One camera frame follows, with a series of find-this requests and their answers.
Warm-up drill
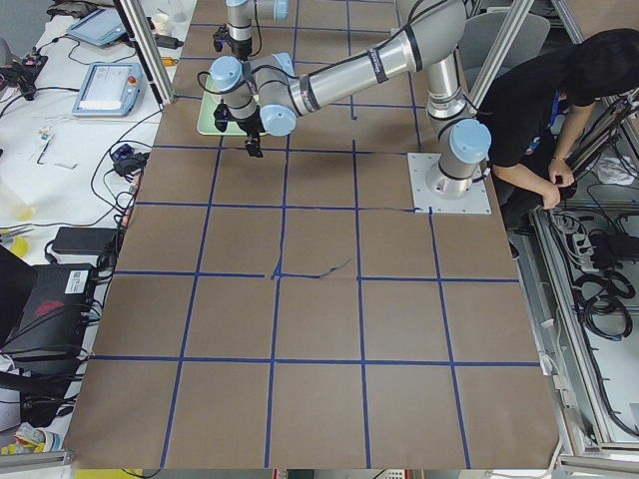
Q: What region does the mint green tray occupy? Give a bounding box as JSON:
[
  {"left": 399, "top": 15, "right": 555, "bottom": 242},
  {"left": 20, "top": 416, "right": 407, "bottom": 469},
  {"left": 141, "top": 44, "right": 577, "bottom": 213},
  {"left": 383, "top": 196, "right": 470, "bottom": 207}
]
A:
[{"left": 197, "top": 78, "right": 260, "bottom": 137}]

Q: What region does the black power brick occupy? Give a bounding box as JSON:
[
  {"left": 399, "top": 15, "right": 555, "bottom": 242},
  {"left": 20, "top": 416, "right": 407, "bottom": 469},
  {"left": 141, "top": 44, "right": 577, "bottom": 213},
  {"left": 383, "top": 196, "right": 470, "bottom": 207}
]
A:
[{"left": 51, "top": 227, "right": 116, "bottom": 255}]

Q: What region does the lower blue teach pendant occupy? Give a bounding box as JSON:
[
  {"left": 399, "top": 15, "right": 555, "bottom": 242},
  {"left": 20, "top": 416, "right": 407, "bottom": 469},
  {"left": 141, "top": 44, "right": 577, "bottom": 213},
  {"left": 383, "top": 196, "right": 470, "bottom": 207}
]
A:
[{"left": 72, "top": 63, "right": 144, "bottom": 117}]

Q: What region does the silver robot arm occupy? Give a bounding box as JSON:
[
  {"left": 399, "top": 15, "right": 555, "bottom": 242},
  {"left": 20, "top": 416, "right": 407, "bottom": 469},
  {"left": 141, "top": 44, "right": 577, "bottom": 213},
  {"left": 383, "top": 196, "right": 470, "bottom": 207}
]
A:
[
  {"left": 209, "top": 1, "right": 491, "bottom": 201},
  {"left": 225, "top": 0, "right": 289, "bottom": 60}
]

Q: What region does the upper blue teach pendant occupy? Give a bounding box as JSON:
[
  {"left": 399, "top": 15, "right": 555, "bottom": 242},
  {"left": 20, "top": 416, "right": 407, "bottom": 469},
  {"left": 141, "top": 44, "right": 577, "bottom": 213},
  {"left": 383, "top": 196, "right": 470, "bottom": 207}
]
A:
[{"left": 67, "top": 8, "right": 126, "bottom": 48}]

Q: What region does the black power adapter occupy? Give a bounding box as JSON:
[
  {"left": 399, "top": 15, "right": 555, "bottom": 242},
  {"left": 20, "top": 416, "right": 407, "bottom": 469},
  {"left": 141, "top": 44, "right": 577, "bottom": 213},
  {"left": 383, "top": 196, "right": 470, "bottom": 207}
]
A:
[{"left": 154, "top": 34, "right": 184, "bottom": 50}]

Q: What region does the black computer case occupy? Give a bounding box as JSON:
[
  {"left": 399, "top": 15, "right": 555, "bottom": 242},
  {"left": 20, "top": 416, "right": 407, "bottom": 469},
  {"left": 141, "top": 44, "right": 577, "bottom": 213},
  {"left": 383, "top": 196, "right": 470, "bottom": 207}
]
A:
[{"left": 1, "top": 247, "right": 97, "bottom": 358}]

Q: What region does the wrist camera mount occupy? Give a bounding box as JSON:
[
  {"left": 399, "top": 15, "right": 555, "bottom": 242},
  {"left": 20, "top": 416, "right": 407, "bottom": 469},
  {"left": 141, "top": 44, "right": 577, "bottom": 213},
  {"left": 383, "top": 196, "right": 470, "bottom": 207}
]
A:
[
  {"left": 214, "top": 101, "right": 231, "bottom": 133},
  {"left": 213, "top": 25, "right": 230, "bottom": 52}
]

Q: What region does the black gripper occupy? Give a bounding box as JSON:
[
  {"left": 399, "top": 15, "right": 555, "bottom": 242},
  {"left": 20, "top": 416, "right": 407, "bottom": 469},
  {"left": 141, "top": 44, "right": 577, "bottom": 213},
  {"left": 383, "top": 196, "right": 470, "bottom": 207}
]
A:
[
  {"left": 242, "top": 113, "right": 264, "bottom": 158},
  {"left": 228, "top": 37, "right": 253, "bottom": 60}
]

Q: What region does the white cup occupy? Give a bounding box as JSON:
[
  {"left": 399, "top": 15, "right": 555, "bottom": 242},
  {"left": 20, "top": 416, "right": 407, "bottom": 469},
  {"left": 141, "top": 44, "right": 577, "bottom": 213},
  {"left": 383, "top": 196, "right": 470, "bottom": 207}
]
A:
[{"left": 151, "top": 12, "right": 172, "bottom": 36}]

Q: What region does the person in black shirt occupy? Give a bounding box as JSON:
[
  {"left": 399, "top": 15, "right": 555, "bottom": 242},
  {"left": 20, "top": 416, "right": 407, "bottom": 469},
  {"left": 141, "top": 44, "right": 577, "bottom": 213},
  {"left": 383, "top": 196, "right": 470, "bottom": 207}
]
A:
[{"left": 477, "top": 28, "right": 638, "bottom": 230}]

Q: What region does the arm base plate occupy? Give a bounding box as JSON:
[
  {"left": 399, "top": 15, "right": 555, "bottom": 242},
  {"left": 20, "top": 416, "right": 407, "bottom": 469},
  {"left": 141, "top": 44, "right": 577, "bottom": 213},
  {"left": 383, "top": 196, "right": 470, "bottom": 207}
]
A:
[{"left": 407, "top": 153, "right": 491, "bottom": 215}]

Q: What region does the blue teach pendant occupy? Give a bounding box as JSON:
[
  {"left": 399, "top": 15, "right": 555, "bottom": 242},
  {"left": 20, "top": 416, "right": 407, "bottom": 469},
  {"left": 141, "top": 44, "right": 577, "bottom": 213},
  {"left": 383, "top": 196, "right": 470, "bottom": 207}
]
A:
[
  {"left": 72, "top": 63, "right": 144, "bottom": 117},
  {"left": 67, "top": 8, "right": 126, "bottom": 48}
]

